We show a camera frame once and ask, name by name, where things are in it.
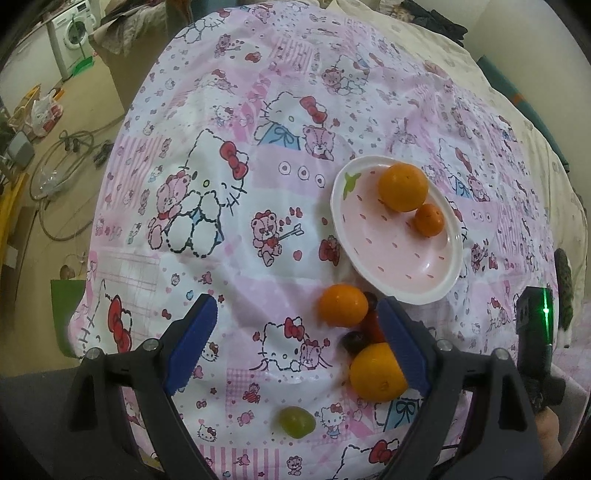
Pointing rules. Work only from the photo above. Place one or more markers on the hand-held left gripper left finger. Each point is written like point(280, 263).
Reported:
point(194, 341)

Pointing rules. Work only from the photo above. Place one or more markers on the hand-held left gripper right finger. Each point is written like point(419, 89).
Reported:
point(401, 341)

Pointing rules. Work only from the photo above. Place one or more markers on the red cherry tomato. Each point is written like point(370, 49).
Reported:
point(373, 328)

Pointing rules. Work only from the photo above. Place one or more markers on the large orange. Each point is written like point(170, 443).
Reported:
point(401, 187)
point(374, 374)

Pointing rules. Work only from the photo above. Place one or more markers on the dark purple grape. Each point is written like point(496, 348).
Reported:
point(353, 342)

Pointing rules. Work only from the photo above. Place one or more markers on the medium orange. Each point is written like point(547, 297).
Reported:
point(341, 305)

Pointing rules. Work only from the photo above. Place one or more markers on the pink strawberry pattern plate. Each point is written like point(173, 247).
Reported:
point(406, 258)

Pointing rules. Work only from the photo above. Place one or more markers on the green plum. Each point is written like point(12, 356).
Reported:
point(295, 421)

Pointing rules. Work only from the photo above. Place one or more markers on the dark green fuzzy object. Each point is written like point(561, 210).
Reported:
point(564, 290)

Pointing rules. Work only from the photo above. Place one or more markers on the pink cartoon printed blanket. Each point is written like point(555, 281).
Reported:
point(258, 286)

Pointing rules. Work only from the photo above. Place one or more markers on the small mandarin orange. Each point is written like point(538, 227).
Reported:
point(428, 220)

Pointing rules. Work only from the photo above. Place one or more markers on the green paper bag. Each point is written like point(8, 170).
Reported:
point(62, 314)

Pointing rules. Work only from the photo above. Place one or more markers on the teal headboard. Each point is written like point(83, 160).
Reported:
point(517, 97)

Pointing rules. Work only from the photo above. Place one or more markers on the grey box device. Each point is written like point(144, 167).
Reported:
point(21, 148)

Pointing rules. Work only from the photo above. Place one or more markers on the white plastic bag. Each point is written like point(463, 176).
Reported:
point(44, 110)

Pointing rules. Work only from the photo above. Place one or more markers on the cardboard box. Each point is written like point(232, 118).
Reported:
point(106, 64)

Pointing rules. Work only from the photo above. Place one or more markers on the small green plastic item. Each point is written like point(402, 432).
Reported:
point(84, 67)

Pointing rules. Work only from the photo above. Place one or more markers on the dark clothes pile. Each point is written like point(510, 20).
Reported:
point(438, 21)

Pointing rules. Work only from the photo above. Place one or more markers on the white washing machine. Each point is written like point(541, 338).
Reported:
point(69, 32)

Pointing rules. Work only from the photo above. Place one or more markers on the yellow wooden frame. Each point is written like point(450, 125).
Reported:
point(11, 207)

